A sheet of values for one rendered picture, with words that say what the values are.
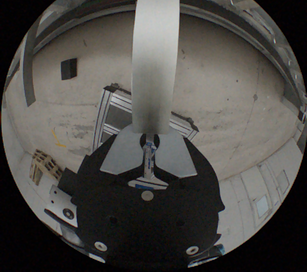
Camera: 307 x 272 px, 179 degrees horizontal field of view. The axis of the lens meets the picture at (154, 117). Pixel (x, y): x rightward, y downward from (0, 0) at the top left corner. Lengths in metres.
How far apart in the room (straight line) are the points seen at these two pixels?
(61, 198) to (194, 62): 1.12
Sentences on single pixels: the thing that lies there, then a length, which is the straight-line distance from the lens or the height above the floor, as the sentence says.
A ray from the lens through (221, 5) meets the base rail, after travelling 0.35.
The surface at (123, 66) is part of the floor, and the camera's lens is 0.97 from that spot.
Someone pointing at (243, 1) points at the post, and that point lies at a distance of 0.34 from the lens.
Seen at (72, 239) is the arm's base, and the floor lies 1.10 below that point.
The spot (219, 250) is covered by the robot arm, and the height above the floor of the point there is 1.18.
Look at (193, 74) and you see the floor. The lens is 1.00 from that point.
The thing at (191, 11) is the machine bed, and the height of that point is 0.17.
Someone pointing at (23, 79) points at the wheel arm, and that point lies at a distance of 0.25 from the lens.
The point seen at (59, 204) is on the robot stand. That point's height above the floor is 0.95.
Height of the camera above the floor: 0.93
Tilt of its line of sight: 60 degrees down
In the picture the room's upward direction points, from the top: 180 degrees clockwise
